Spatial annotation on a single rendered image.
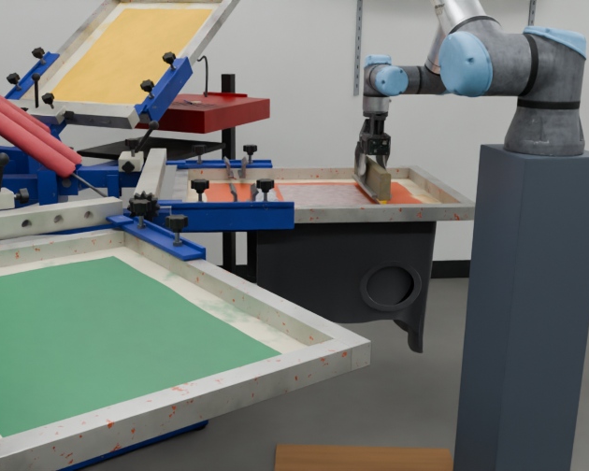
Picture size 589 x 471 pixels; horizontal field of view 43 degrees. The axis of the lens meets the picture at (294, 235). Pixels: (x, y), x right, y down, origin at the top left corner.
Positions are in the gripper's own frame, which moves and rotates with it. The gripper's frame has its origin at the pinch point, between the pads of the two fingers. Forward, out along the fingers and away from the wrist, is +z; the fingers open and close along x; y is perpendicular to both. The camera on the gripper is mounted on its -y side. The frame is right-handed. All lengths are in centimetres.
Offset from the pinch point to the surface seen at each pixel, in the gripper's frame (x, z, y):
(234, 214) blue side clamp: -41, 1, 32
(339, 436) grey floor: -2, 101, -24
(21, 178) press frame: -97, -3, 4
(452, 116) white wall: 92, 12, -198
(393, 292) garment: 2.0, 26.0, 23.9
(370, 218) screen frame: -6.8, 2.7, 30.7
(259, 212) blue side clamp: -35.0, 0.3, 31.7
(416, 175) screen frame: 18.2, 2.6, -15.3
